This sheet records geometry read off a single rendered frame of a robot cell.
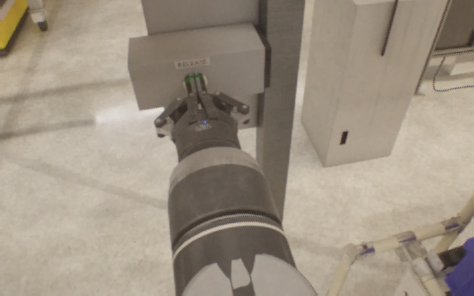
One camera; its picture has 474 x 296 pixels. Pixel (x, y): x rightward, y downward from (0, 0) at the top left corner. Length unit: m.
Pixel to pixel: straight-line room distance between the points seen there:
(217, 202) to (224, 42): 0.30
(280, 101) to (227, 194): 0.37
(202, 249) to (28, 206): 1.83
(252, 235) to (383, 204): 1.62
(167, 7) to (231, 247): 0.39
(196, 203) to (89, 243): 1.51
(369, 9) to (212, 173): 1.20
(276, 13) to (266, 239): 0.36
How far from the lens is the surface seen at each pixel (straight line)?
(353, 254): 0.85
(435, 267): 0.89
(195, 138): 0.40
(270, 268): 0.29
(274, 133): 0.71
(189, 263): 0.30
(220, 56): 0.53
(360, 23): 1.48
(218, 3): 0.59
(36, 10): 3.63
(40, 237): 1.94
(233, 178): 0.33
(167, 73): 0.53
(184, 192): 0.34
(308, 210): 1.78
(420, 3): 1.58
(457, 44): 2.59
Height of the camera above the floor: 1.45
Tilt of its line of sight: 44 degrees down
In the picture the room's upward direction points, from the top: 2 degrees counter-clockwise
